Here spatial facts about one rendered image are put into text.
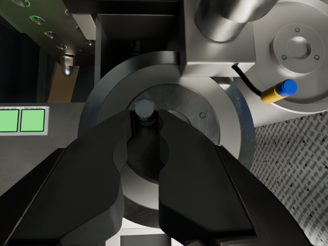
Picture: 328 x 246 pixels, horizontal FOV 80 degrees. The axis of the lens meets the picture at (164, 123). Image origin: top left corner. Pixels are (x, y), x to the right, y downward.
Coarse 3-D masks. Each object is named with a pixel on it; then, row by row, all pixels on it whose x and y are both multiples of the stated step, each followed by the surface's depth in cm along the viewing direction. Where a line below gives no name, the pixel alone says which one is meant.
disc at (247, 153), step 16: (128, 64) 17; (144, 64) 17; (112, 80) 17; (224, 80) 17; (96, 96) 16; (240, 96) 17; (96, 112) 16; (240, 112) 17; (80, 128) 16; (240, 160) 16; (128, 208) 15; (144, 208) 15; (144, 224) 15
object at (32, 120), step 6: (24, 114) 47; (30, 114) 47; (36, 114) 47; (42, 114) 47; (24, 120) 47; (30, 120) 47; (36, 120) 47; (42, 120) 47; (24, 126) 47; (30, 126) 47; (36, 126) 47; (42, 126) 47
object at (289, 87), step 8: (240, 72) 14; (248, 80) 13; (288, 80) 10; (256, 88) 13; (272, 88) 11; (280, 88) 11; (288, 88) 10; (296, 88) 10; (264, 96) 12; (272, 96) 11; (280, 96) 11
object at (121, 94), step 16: (160, 64) 16; (176, 64) 16; (128, 80) 16; (144, 80) 16; (160, 80) 16; (176, 80) 16; (192, 80) 16; (208, 80) 16; (112, 96) 15; (128, 96) 16; (208, 96) 16; (224, 96) 16; (112, 112) 15; (224, 112) 16; (224, 128) 16; (240, 128) 16; (224, 144) 15; (240, 144) 15; (128, 176) 15; (128, 192) 15; (144, 192) 15
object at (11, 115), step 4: (0, 112) 47; (4, 112) 47; (8, 112) 47; (12, 112) 47; (16, 112) 47; (0, 116) 47; (4, 116) 47; (8, 116) 47; (12, 116) 47; (16, 116) 47; (0, 120) 47; (4, 120) 47; (8, 120) 47; (12, 120) 47; (16, 120) 47; (0, 124) 46; (4, 124) 47; (8, 124) 47; (12, 124) 47; (16, 124) 47; (0, 128) 46; (4, 128) 46; (8, 128) 46; (12, 128) 47; (16, 128) 47
